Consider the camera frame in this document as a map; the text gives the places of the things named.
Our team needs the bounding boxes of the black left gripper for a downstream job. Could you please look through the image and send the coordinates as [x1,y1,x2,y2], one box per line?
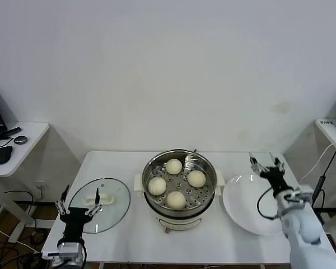
[55,184,103,242]

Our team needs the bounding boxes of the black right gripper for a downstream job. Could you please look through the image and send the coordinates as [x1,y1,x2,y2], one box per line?
[249,152,291,197]

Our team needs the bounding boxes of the glass lid with white handle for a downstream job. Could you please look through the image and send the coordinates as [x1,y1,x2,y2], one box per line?
[67,177,132,234]

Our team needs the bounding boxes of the white steamed baozi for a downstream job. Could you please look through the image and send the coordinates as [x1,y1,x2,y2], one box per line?
[187,170,207,188]
[166,191,186,210]
[165,159,183,175]
[147,177,167,196]

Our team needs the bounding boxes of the stainless steel steamer pot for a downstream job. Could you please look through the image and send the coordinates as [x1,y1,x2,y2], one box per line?
[133,150,225,218]

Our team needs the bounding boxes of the white electric steamer pot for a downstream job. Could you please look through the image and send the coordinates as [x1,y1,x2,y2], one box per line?
[133,179,223,234]

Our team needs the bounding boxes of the white round plate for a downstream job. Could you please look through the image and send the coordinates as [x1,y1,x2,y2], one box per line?
[222,174,286,236]

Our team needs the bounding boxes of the white desk with label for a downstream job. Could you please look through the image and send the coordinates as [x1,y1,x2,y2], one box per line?
[282,117,336,252]

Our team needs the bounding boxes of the white side table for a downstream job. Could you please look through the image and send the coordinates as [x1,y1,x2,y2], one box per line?
[0,121,83,243]

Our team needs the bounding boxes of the black computer mouse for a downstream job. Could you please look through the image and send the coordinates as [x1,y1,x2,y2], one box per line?
[0,145,14,165]

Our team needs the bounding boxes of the black bar device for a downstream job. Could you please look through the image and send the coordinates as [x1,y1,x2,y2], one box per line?
[1,127,22,138]

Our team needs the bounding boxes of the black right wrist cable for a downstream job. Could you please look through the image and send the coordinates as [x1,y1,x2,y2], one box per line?
[256,187,283,221]

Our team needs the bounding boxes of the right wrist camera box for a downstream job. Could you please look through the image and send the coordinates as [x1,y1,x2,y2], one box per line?
[287,184,314,205]

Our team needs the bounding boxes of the black floor cable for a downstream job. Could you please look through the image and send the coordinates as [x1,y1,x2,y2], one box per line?
[0,240,59,269]
[4,190,36,215]

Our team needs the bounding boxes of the white hanging cable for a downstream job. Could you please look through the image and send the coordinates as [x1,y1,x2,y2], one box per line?
[299,141,336,183]

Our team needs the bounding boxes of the white floor cable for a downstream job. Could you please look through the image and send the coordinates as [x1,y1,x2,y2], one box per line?
[0,222,43,257]

